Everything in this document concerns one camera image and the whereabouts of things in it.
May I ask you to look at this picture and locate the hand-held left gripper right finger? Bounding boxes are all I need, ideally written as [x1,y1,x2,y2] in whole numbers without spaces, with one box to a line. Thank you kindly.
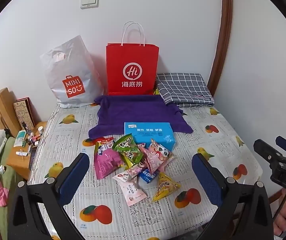
[191,153,274,240]

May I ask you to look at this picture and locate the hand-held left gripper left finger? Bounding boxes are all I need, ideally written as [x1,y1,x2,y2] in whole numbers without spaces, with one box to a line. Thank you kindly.
[7,152,90,240]

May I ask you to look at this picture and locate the green snack packet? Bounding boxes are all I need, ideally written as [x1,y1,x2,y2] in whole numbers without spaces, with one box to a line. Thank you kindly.
[113,134,144,168]

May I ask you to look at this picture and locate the small blue snack packet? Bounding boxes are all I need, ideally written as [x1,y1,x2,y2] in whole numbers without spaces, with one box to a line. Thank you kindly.
[138,170,158,184]

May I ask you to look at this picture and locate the white light switch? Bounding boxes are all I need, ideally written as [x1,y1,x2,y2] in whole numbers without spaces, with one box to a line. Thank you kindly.
[80,0,100,9]

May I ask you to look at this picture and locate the fruit print table cover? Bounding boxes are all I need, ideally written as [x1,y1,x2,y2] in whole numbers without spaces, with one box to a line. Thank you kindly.
[28,102,263,240]

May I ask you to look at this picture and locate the black cable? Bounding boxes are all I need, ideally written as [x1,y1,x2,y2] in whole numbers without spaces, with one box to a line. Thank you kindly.
[273,191,286,218]

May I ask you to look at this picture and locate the red snack packet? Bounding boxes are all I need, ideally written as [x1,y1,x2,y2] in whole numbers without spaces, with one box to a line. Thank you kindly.
[94,136,115,153]

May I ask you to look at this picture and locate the blue tissue pack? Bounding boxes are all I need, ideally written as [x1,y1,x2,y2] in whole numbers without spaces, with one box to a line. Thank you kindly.
[124,122,176,152]

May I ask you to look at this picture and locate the yellow triangular snack packet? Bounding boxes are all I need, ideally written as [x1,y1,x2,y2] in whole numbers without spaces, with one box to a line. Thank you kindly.
[151,172,181,202]

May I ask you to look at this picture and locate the white plastic shopping bag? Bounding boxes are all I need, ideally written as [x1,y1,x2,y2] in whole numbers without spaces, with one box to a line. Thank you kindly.
[40,35,105,109]

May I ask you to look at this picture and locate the small pink white packet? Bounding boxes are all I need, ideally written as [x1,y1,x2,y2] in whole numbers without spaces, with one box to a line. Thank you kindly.
[119,180,147,207]

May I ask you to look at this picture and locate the brown wooden door frame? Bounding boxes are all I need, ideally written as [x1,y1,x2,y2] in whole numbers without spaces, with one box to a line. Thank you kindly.
[206,0,233,98]

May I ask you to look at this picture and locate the large pink snack packet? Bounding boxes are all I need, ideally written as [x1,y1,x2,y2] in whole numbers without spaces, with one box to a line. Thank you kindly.
[94,142,125,180]

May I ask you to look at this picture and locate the green white tube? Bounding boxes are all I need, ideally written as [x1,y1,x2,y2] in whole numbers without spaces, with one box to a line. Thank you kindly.
[14,130,27,147]

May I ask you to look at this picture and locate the person's right hand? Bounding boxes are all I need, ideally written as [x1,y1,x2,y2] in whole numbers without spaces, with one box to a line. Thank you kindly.
[273,189,286,236]

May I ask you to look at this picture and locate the grey plaid folded cloth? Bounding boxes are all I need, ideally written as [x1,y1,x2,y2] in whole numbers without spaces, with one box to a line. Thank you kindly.
[155,73,215,108]

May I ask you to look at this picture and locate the red paper bag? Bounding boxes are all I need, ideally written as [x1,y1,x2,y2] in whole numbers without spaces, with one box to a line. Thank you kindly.
[105,21,159,96]

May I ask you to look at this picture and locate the wooden nightstand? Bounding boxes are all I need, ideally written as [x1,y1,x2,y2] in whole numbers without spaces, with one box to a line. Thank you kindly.
[7,121,48,180]

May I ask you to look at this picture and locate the purple towel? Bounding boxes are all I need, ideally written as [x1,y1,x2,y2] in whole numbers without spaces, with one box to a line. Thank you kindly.
[88,94,193,140]

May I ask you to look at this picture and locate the pink bear candy packet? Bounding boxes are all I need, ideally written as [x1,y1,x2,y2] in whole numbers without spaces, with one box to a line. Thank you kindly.
[112,162,148,184]

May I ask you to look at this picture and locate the pink panda snack packet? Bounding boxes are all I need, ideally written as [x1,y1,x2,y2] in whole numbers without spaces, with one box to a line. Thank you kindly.
[143,139,176,174]

